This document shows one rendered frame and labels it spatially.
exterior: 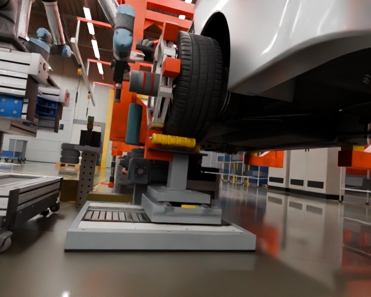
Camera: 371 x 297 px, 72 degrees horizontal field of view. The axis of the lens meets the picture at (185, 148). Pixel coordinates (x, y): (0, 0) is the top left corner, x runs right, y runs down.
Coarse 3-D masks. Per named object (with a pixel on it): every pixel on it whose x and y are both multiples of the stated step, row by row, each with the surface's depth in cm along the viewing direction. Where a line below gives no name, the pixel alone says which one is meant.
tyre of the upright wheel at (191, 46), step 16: (192, 48) 133; (208, 48) 136; (192, 64) 130; (208, 64) 132; (192, 80) 129; (208, 80) 131; (176, 96) 130; (192, 96) 130; (208, 96) 133; (176, 112) 133; (192, 112) 135; (208, 112) 136; (176, 128) 141; (192, 128) 142; (208, 128) 143
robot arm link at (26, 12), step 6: (24, 0) 156; (30, 0) 159; (24, 6) 156; (30, 6) 160; (24, 12) 156; (24, 18) 156; (24, 24) 156; (24, 30) 156; (18, 36) 153; (24, 36) 157
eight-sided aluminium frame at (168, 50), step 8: (160, 40) 147; (168, 48) 133; (168, 56) 133; (160, 80) 132; (168, 80) 133; (160, 88) 130; (168, 88) 131; (160, 96) 132; (168, 96) 132; (152, 112) 178; (152, 120) 144; (160, 120) 144; (152, 128) 154; (160, 128) 151
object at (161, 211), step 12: (144, 204) 154; (156, 204) 143; (168, 204) 127; (180, 204) 151; (192, 204) 147; (204, 204) 136; (156, 216) 124; (168, 216) 125; (180, 216) 127; (192, 216) 128; (204, 216) 130; (216, 216) 132
